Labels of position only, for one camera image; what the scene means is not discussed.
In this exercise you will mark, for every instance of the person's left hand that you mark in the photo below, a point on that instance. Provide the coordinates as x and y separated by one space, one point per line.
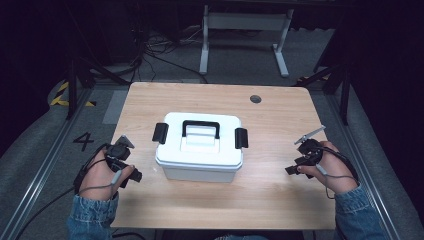
100 180

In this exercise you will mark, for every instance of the white plastic storage box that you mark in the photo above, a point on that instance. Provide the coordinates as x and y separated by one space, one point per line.
200 175

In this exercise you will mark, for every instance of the yellow black floor tape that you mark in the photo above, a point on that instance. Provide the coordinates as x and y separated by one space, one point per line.
61 100

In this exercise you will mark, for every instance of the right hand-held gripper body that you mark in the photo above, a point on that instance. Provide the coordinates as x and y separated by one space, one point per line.
310 151

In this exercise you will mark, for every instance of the black metal stand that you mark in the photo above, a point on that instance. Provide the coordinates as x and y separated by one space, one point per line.
345 96
71 90

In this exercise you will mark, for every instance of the black box latch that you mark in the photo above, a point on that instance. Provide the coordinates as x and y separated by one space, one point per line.
241 138
160 133

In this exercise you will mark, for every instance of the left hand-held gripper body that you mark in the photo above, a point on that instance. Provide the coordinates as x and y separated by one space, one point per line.
116 152

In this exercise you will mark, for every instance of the white storage box lid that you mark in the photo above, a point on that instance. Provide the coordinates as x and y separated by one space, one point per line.
200 156

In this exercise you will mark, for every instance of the person's right hand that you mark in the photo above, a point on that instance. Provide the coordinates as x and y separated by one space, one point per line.
335 170

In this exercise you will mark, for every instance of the white metal desk frame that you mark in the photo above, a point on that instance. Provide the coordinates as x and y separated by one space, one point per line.
245 20

